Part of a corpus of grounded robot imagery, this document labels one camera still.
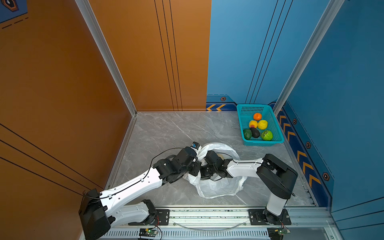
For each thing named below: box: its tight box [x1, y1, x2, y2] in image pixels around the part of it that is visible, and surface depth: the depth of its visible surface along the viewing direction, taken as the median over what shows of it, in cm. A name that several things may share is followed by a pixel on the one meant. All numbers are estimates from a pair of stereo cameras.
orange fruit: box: [253, 112, 262, 121], surface depth 114 cm
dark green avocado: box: [243, 128, 253, 140], surface depth 103 cm
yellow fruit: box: [249, 120, 258, 129], surface depth 108 cm
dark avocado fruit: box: [250, 127, 260, 138], surface depth 104 cm
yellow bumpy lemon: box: [257, 119, 268, 130], surface depth 108 cm
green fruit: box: [260, 130, 273, 141], surface depth 101 cm
